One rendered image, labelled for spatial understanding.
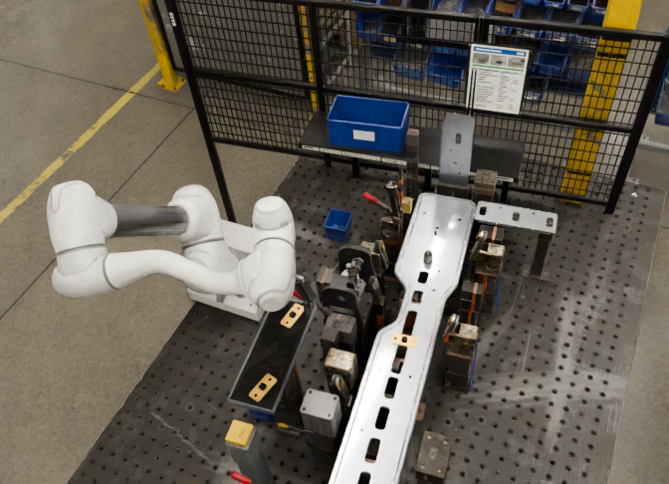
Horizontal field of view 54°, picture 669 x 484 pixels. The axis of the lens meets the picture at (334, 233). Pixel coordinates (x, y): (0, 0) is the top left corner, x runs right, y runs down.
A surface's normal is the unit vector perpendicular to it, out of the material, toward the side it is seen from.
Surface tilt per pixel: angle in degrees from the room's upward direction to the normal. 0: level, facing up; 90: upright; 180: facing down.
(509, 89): 90
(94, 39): 0
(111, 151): 0
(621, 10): 90
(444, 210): 0
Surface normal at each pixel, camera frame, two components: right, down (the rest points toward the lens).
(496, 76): -0.30, 0.73
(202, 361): -0.07, -0.66
